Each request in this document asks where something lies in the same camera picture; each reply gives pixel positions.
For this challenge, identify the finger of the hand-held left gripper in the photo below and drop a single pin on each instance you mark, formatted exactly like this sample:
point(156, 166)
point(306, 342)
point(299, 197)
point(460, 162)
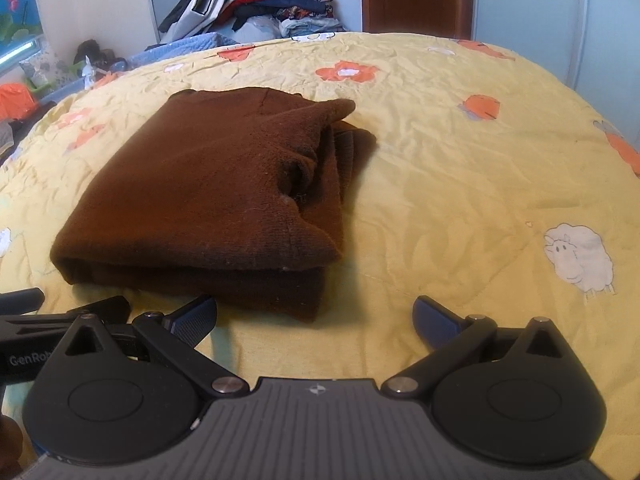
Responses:
point(107, 309)
point(20, 301)

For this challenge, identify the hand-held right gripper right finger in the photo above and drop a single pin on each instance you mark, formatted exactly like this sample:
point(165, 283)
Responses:
point(434, 321)

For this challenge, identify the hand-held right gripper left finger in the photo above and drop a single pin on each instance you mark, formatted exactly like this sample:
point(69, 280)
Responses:
point(195, 317)

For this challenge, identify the brown knitted sweater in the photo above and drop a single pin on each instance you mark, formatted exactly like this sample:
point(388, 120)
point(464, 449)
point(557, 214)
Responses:
point(200, 195)

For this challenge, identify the pile of clothes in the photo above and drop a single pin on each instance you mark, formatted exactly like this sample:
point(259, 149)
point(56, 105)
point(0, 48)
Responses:
point(255, 0)

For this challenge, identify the yellow printed blanket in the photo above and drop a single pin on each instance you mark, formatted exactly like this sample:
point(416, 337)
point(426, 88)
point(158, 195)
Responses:
point(450, 185)

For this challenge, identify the orange cloth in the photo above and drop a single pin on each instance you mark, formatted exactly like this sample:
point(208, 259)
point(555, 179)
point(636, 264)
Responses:
point(17, 102)

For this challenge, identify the green plastic object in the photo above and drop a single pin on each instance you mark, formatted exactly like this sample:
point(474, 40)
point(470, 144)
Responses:
point(39, 86)

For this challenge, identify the small white figurine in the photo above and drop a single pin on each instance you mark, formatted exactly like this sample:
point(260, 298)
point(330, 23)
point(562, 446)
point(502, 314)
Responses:
point(90, 74)

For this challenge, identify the grey patterned pillow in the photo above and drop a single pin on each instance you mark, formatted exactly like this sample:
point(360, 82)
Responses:
point(55, 67)

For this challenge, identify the dark stuffed toy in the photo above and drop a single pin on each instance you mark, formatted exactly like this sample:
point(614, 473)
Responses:
point(92, 51)

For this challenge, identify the grey flat panel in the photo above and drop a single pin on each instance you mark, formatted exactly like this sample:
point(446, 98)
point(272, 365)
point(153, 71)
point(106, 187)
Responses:
point(162, 5)

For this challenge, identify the brown wooden door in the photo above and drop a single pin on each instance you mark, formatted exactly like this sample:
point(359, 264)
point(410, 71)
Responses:
point(415, 0)

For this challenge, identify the wall poster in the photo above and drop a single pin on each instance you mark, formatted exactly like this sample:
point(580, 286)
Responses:
point(15, 10)

